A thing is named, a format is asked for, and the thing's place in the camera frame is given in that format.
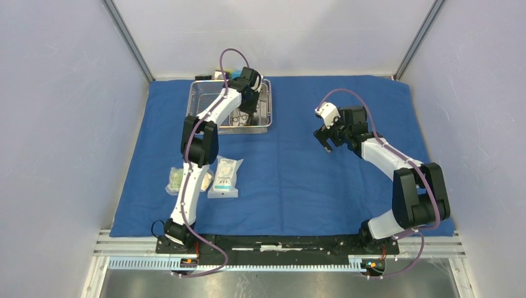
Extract metal mesh tray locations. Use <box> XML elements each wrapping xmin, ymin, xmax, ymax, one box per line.
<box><xmin>187</xmin><ymin>78</ymin><xmax>273</xmax><ymax>135</ymax></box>

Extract blue surgical wrap cloth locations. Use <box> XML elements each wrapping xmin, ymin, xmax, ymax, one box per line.
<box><xmin>110</xmin><ymin>76</ymin><xmax>430</xmax><ymax>237</ymax></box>

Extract beige gauze packet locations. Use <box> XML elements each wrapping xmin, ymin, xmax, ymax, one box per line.
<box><xmin>200</xmin><ymin>169</ymin><xmax>215</xmax><ymax>192</ymax></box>

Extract white sterile packet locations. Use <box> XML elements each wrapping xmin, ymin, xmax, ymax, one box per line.
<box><xmin>207</xmin><ymin>156</ymin><xmax>244</xmax><ymax>199</ymax></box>

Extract green sterile packet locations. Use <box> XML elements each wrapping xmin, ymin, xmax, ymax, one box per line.
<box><xmin>165</xmin><ymin>167</ymin><xmax>184</xmax><ymax>196</ymax></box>

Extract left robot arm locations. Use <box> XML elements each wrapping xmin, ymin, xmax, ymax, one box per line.
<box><xmin>164</xmin><ymin>67</ymin><xmax>263</xmax><ymax>253</ymax></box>

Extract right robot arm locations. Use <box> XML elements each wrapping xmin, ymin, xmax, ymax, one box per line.
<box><xmin>314</xmin><ymin>102</ymin><xmax>451</xmax><ymax>253</ymax></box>

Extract steel surgical instruments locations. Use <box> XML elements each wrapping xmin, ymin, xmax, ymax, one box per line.
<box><xmin>229</xmin><ymin>109</ymin><xmax>257</xmax><ymax>126</ymax></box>

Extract cyan blue block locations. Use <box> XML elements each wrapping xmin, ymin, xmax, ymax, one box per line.
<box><xmin>231</xmin><ymin>70</ymin><xmax>242</xmax><ymax>79</ymax></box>

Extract white and yellow block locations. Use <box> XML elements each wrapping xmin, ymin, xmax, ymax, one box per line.
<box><xmin>213</xmin><ymin>68</ymin><xmax>231</xmax><ymax>80</ymax></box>

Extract small black block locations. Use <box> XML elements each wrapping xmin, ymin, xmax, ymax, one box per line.
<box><xmin>195</xmin><ymin>74</ymin><xmax>212</xmax><ymax>81</ymax></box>

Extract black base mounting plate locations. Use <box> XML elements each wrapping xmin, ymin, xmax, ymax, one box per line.
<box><xmin>156</xmin><ymin>234</ymin><xmax>399</xmax><ymax>266</ymax></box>

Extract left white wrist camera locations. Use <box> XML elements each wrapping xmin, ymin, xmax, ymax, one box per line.
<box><xmin>256</xmin><ymin>74</ymin><xmax>264</xmax><ymax>92</ymax></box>

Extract slotted cable duct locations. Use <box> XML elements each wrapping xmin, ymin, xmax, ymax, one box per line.
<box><xmin>107</xmin><ymin>256</ymin><xmax>385</xmax><ymax>273</ymax></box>

